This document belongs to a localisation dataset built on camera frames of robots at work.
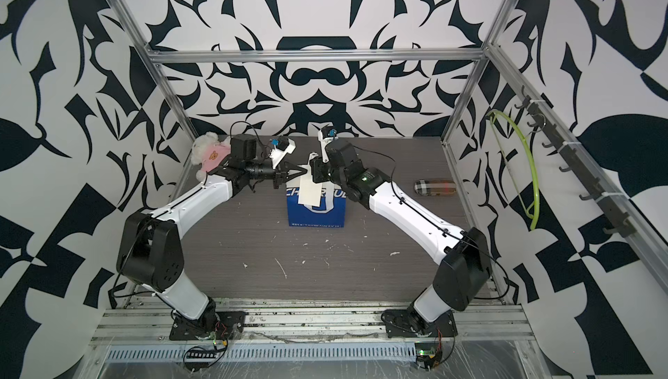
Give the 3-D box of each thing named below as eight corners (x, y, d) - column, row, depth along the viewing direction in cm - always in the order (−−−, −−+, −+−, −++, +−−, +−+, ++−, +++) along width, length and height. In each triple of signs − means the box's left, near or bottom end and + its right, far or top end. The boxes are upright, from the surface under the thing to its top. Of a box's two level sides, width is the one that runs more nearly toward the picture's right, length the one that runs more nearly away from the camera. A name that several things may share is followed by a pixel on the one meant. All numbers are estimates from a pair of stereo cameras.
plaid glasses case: (416, 197, 105) (420, 189, 101) (414, 187, 108) (417, 179, 104) (454, 197, 105) (459, 189, 101) (451, 187, 108) (456, 179, 104)
